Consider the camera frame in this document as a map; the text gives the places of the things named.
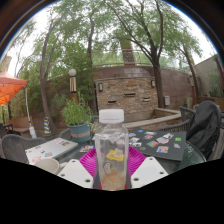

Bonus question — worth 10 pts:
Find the slender grey-trunk tree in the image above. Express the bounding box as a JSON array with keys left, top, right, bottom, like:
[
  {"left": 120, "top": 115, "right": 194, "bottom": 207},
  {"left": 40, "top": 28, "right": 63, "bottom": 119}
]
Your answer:
[{"left": 19, "top": 9, "right": 88, "bottom": 134}]

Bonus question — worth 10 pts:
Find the yellow sticker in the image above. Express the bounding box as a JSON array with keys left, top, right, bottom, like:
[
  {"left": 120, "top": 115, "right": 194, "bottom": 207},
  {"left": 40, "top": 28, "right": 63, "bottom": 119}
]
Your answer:
[{"left": 106, "top": 149, "right": 125, "bottom": 163}]

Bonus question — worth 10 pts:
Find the green plant in blue pot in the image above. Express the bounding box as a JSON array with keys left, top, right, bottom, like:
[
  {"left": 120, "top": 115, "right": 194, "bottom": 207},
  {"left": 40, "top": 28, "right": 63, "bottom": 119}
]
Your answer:
[{"left": 60, "top": 94, "right": 94, "bottom": 144}]

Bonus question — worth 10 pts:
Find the black jacket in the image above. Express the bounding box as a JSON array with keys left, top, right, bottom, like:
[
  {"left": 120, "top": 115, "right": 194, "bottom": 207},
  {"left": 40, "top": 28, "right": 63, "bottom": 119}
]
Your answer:
[{"left": 185, "top": 99, "right": 223, "bottom": 160}]

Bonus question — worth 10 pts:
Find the silver laptop with stickers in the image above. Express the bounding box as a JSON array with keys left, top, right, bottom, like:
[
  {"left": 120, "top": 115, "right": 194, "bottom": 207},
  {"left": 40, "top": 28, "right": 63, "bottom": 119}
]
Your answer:
[{"left": 24, "top": 137, "right": 79, "bottom": 165}]

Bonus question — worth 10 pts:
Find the forked dark-trunk tree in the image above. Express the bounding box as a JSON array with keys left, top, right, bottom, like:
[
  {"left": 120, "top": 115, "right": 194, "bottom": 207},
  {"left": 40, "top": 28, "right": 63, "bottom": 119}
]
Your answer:
[{"left": 106, "top": 0, "right": 201, "bottom": 109}]

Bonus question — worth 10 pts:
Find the wooden lamp post with globe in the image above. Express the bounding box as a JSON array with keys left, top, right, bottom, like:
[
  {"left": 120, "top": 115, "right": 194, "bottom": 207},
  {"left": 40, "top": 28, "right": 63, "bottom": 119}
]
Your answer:
[{"left": 68, "top": 68, "right": 79, "bottom": 103}]

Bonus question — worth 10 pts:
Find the small grey wicker chair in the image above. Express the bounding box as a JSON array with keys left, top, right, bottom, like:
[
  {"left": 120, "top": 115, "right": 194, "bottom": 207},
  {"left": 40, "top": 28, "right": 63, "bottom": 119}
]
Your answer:
[{"left": 59, "top": 128, "right": 73, "bottom": 141}]

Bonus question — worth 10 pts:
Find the clear white-capped drink bottle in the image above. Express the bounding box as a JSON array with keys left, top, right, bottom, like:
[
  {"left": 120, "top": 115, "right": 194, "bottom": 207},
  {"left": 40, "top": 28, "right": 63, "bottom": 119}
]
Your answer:
[{"left": 94, "top": 108, "right": 130, "bottom": 192}]

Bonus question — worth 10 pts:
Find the yellow blue striped cone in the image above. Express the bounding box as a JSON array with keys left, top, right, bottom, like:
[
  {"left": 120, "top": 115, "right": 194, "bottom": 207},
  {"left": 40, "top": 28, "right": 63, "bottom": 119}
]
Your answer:
[{"left": 43, "top": 116, "right": 52, "bottom": 135}]

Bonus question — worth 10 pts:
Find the large grey wicker chair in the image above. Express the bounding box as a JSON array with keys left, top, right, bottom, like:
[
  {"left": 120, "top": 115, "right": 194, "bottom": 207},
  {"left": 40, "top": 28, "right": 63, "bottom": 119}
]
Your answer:
[{"left": 0, "top": 134, "right": 46, "bottom": 164}]

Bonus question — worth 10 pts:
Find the white ribbed mug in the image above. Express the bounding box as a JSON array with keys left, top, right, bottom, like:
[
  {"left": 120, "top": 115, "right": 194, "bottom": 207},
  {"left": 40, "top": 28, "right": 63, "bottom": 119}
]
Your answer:
[{"left": 34, "top": 157, "right": 61, "bottom": 175}]

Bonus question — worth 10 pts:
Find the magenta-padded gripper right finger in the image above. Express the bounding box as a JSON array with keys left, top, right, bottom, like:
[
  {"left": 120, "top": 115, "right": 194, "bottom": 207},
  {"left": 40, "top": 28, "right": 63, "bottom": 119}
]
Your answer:
[{"left": 126, "top": 145, "right": 170, "bottom": 189}]

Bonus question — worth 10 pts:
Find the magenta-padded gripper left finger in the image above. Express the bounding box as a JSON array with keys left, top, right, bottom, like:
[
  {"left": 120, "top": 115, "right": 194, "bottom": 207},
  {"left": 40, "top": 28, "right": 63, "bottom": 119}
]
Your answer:
[{"left": 57, "top": 147, "right": 98, "bottom": 189}]

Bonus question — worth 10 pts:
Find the orange canopy tent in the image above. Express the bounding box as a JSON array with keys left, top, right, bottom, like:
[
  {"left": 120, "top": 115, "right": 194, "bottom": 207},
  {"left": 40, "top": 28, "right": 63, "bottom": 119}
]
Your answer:
[{"left": 0, "top": 69, "right": 38, "bottom": 138}]

